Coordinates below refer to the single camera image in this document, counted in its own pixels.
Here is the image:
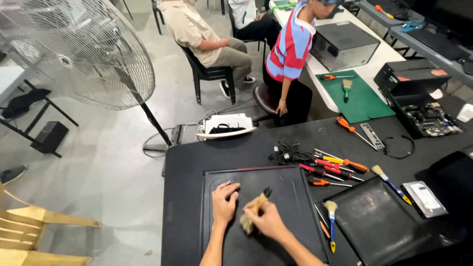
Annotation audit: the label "person's left hand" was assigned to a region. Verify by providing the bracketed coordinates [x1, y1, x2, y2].
[212, 181, 241, 227]

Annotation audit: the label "person's right hand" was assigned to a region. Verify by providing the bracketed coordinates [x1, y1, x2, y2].
[242, 201, 292, 242]

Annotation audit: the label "wooden handle paint brush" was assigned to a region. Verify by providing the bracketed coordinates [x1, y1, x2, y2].
[239, 186, 273, 235]

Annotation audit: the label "black computer side panel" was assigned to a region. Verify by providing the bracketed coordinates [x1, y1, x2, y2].
[323, 176, 446, 266]
[201, 165, 329, 266]

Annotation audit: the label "white tray with black item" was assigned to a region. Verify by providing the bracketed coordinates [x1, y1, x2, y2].
[195, 113, 258, 141]

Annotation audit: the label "brown round stool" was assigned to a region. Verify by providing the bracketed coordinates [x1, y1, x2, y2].
[253, 83, 288, 127]

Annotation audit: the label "metal port shield plate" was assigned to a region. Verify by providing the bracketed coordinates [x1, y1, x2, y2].
[359, 123, 386, 151]

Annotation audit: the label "black plastic chair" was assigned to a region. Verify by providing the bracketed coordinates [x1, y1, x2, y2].
[225, 2, 267, 53]
[151, 0, 166, 36]
[177, 42, 237, 106]

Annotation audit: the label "green cutting mat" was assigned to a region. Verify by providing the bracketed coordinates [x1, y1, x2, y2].
[315, 69, 397, 124]

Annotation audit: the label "silver hard drive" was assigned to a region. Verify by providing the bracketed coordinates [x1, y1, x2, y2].
[402, 181, 449, 218]

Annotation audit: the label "grey computer case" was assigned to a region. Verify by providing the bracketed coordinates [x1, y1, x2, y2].
[310, 21, 381, 72]

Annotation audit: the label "large black flat bag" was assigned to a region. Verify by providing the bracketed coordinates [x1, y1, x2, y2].
[415, 150, 473, 226]

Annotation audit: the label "computer motherboard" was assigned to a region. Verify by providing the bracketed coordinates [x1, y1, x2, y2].
[403, 103, 463, 137]

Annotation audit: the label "open black computer case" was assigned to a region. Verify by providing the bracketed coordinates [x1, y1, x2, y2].
[374, 59, 464, 139]

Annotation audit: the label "black box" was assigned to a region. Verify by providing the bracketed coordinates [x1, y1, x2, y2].
[30, 121, 70, 154]

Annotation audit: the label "yellow plastic chairs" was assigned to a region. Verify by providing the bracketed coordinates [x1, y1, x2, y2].
[0, 183, 101, 266]

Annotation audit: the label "white item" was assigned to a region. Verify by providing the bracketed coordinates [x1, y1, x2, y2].
[456, 103, 473, 123]

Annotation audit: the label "large metal standing fan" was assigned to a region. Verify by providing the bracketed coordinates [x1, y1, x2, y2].
[0, 0, 174, 153]

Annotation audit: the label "blue plastic item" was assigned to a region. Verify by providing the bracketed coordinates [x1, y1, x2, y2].
[401, 19, 426, 33]

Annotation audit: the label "black keyboard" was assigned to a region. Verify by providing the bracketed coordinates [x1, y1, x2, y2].
[408, 28, 471, 62]

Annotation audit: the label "black monitor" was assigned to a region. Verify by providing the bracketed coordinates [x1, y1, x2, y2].
[421, 0, 473, 42]

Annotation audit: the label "thin orange handle screwdriver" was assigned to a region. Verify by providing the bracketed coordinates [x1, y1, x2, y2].
[314, 204, 331, 239]

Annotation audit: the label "black cable bundle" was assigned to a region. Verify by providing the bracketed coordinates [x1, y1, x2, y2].
[269, 141, 315, 166]

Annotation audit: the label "orange black handle screwdriver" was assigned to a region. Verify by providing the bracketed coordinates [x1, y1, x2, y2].
[308, 177, 353, 188]

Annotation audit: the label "red black handle screwdriver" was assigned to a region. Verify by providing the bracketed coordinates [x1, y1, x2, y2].
[299, 163, 345, 182]
[323, 166, 365, 183]

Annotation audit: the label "blue yellow handle paint brush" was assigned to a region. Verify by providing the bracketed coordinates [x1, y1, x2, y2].
[323, 200, 338, 254]
[371, 165, 412, 205]

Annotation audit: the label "yellow handle screwdriver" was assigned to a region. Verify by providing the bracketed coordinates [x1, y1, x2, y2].
[313, 149, 345, 165]

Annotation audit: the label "floor cables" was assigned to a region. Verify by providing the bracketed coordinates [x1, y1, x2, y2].
[142, 110, 219, 159]

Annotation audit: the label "thin black cable loop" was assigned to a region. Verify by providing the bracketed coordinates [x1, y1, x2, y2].
[382, 135, 416, 160]

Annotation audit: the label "green handle paint brush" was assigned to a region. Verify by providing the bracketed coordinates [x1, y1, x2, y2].
[342, 79, 353, 103]

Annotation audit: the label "black frame table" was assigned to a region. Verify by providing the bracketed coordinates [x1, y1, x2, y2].
[0, 66, 79, 159]

